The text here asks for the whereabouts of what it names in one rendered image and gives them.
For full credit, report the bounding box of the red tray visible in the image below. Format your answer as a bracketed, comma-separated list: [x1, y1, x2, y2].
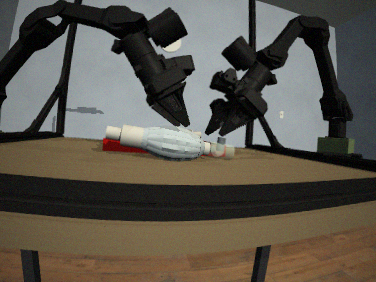
[103, 138, 148, 153]

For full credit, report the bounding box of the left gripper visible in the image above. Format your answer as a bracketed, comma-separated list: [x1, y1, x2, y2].
[205, 76, 268, 136]

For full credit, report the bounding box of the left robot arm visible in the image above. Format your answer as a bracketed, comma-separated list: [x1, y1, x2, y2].
[209, 15, 353, 139]

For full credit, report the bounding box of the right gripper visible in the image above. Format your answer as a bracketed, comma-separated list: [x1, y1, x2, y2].
[132, 52, 190, 127]

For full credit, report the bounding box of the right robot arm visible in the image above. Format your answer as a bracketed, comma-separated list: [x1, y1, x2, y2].
[0, 0, 195, 109]

